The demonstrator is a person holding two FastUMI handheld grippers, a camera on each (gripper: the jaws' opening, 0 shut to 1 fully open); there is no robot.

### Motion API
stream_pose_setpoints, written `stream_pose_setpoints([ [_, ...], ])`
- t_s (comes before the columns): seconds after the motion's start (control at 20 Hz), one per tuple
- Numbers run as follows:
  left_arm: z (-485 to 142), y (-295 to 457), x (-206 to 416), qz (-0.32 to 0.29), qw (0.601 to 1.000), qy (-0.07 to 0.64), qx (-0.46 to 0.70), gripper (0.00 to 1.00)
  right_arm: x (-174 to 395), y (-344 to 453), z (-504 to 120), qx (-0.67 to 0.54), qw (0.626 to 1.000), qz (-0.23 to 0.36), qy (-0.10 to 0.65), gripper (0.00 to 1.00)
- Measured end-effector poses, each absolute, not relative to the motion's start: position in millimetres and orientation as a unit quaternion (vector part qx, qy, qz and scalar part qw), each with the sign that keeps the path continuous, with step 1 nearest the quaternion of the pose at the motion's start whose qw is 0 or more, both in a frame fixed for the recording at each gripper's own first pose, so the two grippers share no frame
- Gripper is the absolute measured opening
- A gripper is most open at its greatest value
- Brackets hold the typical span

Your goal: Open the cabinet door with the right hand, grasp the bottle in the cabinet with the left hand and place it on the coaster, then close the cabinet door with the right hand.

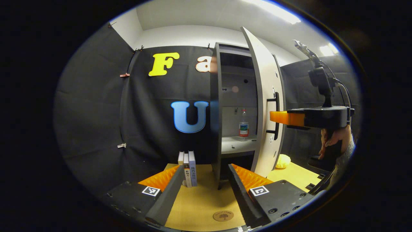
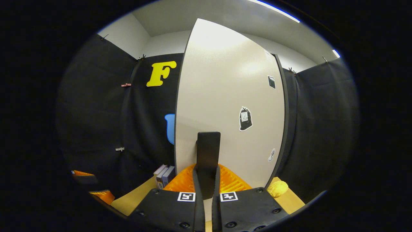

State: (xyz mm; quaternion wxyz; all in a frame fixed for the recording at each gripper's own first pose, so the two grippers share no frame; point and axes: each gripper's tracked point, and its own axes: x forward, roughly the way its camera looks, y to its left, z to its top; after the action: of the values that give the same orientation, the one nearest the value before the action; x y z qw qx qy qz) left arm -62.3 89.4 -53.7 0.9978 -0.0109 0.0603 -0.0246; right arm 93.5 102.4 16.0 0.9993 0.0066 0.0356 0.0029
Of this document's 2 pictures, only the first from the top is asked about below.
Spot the grey blue book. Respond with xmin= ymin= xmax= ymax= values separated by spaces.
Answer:
xmin=188 ymin=151 xmax=197 ymax=187

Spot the dark grey cabinet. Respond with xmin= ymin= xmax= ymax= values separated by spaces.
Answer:
xmin=210 ymin=43 xmax=284 ymax=190

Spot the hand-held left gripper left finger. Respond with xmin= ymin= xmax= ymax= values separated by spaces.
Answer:
xmin=103 ymin=164 xmax=184 ymax=226

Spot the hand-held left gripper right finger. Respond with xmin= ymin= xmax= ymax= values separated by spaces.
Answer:
xmin=228 ymin=163 xmax=315 ymax=227

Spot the black door handle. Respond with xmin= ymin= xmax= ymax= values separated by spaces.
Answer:
xmin=266 ymin=92 xmax=280 ymax=141

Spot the clear plastic bottle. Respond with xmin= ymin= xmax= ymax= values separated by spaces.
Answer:
xmin=239 ymin=109 xmax=249 ymax=141

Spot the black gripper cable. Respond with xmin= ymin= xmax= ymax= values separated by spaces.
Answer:
xmin=322 ymin=60 xmax=352 ymax=108

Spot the small ceiling light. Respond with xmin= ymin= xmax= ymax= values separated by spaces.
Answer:
xmin=319 ymin=43 xmax=339 ymax=57

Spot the round wooden coaster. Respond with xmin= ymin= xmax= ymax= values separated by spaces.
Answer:
xmin=213 ymin=210 xmax=234 ymax=222

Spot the black backdrop cloth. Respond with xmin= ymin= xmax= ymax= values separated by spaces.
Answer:
xmin=53 ymin=23 xmax=361 ymax=197

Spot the yellow soft ball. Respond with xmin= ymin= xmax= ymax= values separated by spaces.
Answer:
xmin=276 ymin=154 xmax=292 ymax=169

